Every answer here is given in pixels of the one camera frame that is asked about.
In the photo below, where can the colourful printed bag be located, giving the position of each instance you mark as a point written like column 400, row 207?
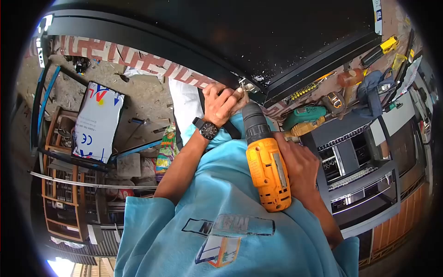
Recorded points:
column 166, row 149

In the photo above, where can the orange translucent bottle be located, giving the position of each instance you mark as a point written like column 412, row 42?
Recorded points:
column 349, row 78

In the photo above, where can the person's body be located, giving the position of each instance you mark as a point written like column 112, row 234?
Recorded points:
column 225, row 242

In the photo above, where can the large black metal frame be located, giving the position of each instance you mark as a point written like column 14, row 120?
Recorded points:
column 214, row 31

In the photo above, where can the grey stone block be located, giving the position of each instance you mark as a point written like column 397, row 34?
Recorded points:
column 128, row 164

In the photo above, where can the brown wooden window frame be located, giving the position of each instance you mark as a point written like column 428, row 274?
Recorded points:
column 78, row 194

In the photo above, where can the blue cloth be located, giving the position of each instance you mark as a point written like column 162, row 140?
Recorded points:
column 372, row 91

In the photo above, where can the white sheet with blue print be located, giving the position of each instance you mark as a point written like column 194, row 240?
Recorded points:
column 97, row 124

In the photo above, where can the red white patterned board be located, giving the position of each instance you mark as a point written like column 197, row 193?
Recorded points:
column 138, row 59

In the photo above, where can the teal power drill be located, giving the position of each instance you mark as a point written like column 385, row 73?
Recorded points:
column 306, row 115

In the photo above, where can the strip of yellow screws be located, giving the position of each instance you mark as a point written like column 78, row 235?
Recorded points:
column 304, row 90

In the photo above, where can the tape measure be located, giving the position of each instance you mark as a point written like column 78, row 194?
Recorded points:
column 334, row 102

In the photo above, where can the long silver metal rod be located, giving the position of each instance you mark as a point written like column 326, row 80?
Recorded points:
column 93, row 184

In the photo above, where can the yellow and black tool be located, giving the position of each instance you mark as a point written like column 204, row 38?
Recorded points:
column 380, row 48

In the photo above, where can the yellow power drill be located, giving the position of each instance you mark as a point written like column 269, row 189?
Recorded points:
column 266, row 166

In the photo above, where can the person's right hand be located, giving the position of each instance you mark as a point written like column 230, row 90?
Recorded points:
column 303, row 169

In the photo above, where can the person's left hand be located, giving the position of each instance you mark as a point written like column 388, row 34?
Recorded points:
column 221, row 105

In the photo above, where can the small silver metal bracket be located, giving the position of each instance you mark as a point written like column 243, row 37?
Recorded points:
column 250, row 86

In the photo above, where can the white sack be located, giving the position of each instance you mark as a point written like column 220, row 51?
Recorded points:
column 185, row 104

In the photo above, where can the stack of black window frames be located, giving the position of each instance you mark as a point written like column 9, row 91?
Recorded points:
column 367, row 166

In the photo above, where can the person's left fingers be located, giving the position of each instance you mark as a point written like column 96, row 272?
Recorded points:
column 221, row 90

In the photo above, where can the curved blue metal bar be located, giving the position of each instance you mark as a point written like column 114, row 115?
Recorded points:
column 45, row 100

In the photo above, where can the person's right fingers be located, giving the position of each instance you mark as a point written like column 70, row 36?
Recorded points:
column 282, row 142

